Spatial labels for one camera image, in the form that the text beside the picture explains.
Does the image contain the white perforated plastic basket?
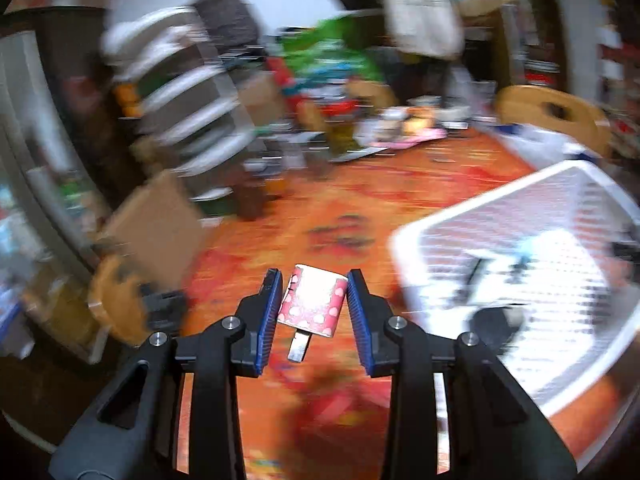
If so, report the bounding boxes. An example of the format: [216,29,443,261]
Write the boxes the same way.
[390,160,639,416]

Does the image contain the black clamp on chair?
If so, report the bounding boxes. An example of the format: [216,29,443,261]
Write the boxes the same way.
[139,283,188,335]

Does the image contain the wooden chair left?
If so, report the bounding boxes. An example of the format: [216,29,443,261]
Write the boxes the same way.
[88,254,151,347]

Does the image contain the wooden chair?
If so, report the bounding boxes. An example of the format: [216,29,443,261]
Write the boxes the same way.
[88,254,151,347]
[495,86,612,159]

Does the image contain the cardboard box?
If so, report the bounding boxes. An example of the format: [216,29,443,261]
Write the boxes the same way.
[98,170,208,289]

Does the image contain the brown ceramic jar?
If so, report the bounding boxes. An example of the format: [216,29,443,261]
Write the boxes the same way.
[232,168,268,221]

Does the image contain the white blue paper bag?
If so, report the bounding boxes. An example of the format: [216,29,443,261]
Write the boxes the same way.
[496,124,601,170]

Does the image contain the white plastic drawer tower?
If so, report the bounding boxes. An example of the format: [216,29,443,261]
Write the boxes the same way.
[101,6,255,202]

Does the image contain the wooden chair right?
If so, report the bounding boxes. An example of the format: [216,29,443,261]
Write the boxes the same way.
[495,86,612,159]

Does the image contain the red-lid pickle jar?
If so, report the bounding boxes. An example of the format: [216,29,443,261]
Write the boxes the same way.
[321,99,360,155]

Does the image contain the green shopping bag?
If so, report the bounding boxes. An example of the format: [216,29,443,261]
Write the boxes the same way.
[277,14,383,81]

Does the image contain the beige canvas tote bag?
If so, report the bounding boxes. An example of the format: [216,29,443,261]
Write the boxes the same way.
[382,0,464,61]

